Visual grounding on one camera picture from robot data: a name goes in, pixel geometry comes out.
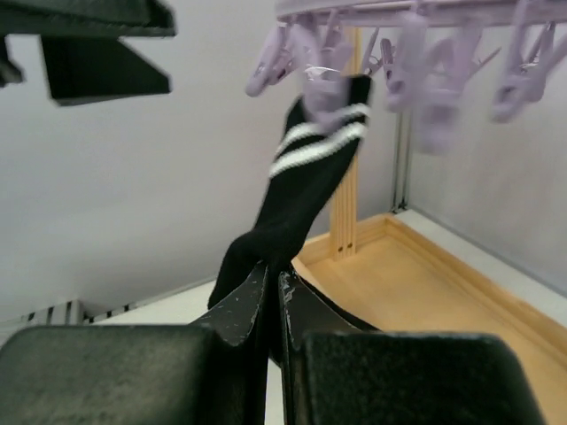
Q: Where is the wooden hanger rack frame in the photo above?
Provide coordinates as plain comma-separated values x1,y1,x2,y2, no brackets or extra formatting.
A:
299,28,566,424

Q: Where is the purple round clip hanger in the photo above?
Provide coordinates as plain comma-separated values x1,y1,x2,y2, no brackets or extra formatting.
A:
245,1,566,149

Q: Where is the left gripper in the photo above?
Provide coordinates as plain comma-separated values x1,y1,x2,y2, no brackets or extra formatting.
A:
1,0,176,106

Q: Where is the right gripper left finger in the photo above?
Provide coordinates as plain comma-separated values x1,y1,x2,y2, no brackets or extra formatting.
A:
1,264,268,424

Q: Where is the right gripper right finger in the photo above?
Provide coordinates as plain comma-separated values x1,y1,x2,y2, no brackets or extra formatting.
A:
278,271,544,424

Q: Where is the aluminium mounting rail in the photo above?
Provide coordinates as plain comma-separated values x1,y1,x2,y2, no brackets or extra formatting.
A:
1,299,144,339

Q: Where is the thin black sock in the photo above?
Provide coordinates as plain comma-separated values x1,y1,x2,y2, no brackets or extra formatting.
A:
207,74,373,308

